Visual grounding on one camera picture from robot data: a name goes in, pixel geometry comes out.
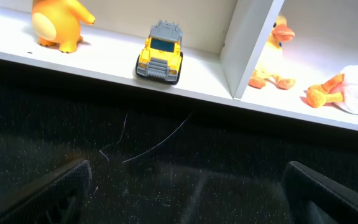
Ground yellow rubber duck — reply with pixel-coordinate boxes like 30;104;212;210
30;0;96;54

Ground white shelf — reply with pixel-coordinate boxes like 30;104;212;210
0;0;358;136

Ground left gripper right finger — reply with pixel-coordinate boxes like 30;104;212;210
281;161;358;224

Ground grey and yellow toy truck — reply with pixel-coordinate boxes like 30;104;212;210
135;19;185;85

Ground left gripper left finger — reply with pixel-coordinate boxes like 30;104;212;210
0;158;93;224

